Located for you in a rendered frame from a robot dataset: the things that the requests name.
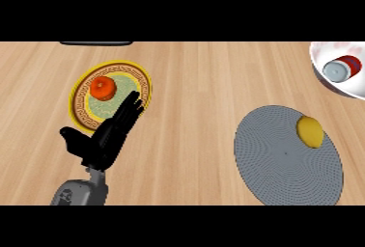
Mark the white bowl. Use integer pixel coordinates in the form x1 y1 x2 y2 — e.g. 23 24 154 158
308 41 365 101

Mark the red and blue can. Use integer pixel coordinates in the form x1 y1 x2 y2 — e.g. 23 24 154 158
321 54 364 83

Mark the dark flat object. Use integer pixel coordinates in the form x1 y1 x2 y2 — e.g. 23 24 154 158
60 41 135 46

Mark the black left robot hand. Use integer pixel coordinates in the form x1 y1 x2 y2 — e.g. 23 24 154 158
60 90 145 173

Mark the grey round placemat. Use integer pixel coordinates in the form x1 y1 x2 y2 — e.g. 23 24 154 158
234 104 345 206

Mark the yellow patterned plate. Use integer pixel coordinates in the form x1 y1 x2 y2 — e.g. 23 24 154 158
69 60 154 134

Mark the yellow lemon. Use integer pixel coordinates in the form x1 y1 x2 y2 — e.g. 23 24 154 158
296 116 326 150

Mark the orange tomato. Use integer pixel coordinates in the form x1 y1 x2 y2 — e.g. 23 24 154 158
89 76 119 101

